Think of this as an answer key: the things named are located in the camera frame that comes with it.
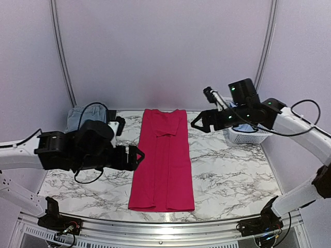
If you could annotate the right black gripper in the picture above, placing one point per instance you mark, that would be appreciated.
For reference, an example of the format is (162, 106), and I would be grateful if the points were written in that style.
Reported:
(206, 115)

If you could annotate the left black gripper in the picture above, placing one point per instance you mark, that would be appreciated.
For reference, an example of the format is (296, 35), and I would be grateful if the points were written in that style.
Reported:
(132, 164)

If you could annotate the magenta t-shirt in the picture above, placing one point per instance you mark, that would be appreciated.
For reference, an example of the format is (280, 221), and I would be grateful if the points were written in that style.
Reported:
(163, 180)

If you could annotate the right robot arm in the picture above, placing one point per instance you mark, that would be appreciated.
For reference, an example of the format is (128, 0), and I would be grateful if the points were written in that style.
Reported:
(274, 117)

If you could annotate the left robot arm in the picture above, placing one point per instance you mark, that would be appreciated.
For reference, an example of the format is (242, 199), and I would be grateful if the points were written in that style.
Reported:
(92, 146)

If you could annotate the white plastic laundry basket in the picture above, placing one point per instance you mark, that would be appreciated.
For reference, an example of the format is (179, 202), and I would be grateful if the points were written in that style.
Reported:
(247, 136)

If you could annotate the folded black garment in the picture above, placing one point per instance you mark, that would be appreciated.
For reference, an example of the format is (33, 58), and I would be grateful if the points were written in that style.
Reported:
(110, 115)

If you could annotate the light blue shirt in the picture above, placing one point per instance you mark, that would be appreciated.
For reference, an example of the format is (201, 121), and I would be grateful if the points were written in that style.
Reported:
(246, 128)

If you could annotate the folded light blue jeans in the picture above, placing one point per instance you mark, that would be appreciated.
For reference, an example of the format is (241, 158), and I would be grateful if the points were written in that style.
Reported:
(92, 112)

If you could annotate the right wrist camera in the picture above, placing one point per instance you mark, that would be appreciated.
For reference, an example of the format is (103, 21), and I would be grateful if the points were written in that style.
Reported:
(215, 98)

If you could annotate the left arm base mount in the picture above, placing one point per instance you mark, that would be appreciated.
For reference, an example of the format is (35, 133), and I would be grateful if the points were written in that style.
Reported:
(60, 223)

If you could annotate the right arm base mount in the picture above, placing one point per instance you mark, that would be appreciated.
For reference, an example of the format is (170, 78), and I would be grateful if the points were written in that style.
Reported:
(258, 225)

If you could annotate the right wall aluminium profile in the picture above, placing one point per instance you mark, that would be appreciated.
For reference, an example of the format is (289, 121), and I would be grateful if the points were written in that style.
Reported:
(267, 44)

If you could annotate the wall aluminium profile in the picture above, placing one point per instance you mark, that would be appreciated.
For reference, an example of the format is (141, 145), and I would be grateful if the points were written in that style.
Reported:
(61, 52)
(267, 44)

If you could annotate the left wall aluminium profile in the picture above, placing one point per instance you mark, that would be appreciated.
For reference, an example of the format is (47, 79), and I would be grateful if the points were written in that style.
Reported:
(61, 52)

